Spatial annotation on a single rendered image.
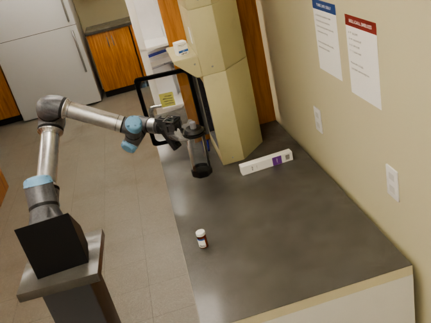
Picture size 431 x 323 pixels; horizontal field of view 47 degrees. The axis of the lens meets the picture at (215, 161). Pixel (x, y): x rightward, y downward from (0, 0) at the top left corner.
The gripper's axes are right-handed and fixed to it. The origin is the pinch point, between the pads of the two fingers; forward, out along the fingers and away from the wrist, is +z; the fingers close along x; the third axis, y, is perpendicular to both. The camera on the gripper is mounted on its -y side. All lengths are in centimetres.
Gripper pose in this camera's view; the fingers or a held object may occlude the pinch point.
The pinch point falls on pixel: (194, 135)
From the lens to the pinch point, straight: 223.2
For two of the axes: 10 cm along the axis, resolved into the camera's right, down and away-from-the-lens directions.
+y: -1.5, -8.5, -5.0
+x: 5.1, -5.0, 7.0
